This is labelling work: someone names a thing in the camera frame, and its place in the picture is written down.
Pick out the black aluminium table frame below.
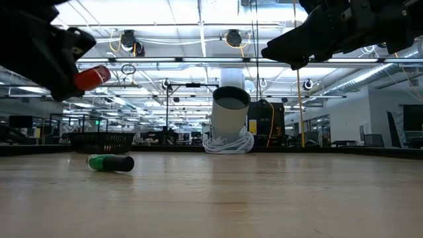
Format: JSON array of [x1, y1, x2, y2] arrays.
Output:
[[0, 144, 423, 160]]

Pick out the black mesh basket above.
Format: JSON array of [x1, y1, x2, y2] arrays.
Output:
[[67, 132, 135, 155]]

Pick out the black pipe stand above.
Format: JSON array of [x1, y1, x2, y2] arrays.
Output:
[[164, 82, 219, 146]]

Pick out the red nail polish bottle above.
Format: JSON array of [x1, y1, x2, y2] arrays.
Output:
[[73, 65, 112, 92]]

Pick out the green nail polish bottle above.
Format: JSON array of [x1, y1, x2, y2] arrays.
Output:
[[86, 153, 135, 173]]

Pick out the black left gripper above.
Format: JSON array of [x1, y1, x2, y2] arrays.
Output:
[[0, 0, 97, 102]]

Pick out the black equipment cabinet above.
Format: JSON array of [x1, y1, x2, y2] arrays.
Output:
[[247, 101, 286, 146]]

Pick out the black monitor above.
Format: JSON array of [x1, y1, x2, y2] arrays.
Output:
[[9, 114, 34, 129]]

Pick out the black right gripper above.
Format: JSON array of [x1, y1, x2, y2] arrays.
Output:
[[260, 0, 423, 71]]

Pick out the white coiled cable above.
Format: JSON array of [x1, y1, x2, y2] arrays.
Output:
[[202, 131, 255, 155]]

